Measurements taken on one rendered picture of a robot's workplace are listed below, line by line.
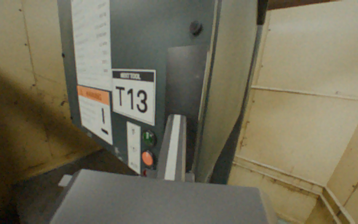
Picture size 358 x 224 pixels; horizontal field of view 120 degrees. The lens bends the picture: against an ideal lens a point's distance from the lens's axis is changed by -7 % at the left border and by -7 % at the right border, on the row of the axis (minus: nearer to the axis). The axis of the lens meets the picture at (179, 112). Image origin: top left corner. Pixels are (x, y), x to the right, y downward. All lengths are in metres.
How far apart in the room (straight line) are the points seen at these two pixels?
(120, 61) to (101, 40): 0.06
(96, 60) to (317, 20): 1.25
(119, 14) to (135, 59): 0.07
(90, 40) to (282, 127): 1.21
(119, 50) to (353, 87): 1.27
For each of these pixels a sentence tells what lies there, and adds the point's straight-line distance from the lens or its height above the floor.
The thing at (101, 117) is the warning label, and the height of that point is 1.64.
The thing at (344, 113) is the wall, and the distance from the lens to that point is 1.27.
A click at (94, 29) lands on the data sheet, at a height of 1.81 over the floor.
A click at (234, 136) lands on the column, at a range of 0.84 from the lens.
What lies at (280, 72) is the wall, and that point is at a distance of 1.16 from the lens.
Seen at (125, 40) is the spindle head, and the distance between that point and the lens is 0.20.
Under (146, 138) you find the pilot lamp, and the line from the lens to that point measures 0.17.
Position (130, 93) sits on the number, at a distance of 0.18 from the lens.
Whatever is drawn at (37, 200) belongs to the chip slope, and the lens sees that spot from 1.52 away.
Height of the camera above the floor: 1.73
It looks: 15 degrees down
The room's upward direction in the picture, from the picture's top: 5 degrees clockwise
